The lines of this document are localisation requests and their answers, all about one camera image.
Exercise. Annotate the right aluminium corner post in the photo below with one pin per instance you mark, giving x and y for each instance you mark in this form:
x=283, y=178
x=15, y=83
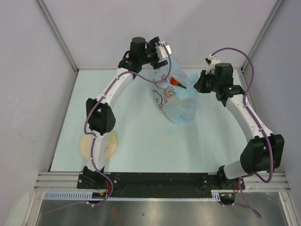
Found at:
x=266, y=26

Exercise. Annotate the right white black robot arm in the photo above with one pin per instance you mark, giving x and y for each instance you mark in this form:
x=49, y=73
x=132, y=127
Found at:
x=264, y=149

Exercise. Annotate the aluminium front frame rail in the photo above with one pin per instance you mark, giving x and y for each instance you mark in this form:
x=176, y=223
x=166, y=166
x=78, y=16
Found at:
x=67, y=181

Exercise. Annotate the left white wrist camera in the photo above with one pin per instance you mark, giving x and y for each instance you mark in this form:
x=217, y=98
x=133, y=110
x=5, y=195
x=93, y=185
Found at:
x=163, y=50

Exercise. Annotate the left aluminium corner post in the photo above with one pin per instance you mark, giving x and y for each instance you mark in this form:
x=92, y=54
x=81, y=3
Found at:
x=56, y=34

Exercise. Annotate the white slotted cable duct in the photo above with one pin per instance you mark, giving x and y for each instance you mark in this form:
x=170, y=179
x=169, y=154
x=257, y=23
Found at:
x=90, y=196

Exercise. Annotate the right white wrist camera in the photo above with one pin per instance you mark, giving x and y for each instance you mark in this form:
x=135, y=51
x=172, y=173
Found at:
x=211, y=62

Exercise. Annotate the fake orange persimmon fruit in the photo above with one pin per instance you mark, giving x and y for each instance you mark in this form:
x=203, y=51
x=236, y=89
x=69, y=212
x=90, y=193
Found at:
x=175, y=82

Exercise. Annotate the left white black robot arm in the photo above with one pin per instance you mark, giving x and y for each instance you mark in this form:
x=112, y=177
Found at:
x=100, y=119

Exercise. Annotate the aluminium corner post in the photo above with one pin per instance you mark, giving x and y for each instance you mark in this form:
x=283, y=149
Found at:
x=56, y=34
x=266, y=26

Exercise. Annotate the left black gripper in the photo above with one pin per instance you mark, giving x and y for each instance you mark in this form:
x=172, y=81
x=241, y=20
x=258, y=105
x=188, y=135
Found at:
x=151, y=45

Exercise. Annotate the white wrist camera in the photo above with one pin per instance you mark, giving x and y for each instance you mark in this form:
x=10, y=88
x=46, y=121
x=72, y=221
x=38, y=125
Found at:
x=211, y=62
x=163, y=50

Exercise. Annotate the round beige ceramic plate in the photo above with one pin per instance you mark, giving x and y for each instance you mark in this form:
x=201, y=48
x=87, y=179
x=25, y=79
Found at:
x=104, y=149

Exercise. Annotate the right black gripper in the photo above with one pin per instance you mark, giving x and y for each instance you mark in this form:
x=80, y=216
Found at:
x=200, y=85

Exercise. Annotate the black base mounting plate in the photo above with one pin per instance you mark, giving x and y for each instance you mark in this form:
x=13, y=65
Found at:
x=147, y=184

